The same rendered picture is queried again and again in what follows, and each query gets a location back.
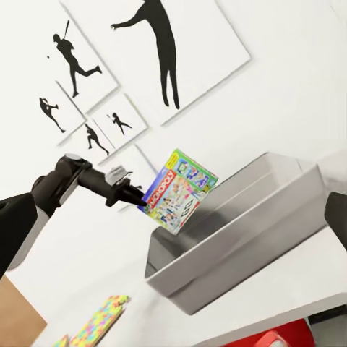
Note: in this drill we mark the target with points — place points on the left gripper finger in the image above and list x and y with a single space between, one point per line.
133 190
126 196

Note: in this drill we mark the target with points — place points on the board game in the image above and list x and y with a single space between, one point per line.
177 191

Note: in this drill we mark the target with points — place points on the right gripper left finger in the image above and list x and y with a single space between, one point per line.
18 214

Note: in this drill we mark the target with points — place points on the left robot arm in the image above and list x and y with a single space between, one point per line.
52 191

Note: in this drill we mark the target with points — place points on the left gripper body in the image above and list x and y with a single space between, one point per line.
104 189

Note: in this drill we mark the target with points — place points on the desk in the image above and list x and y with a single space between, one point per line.
309 281

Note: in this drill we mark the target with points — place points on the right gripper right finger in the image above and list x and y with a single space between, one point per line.
336 215

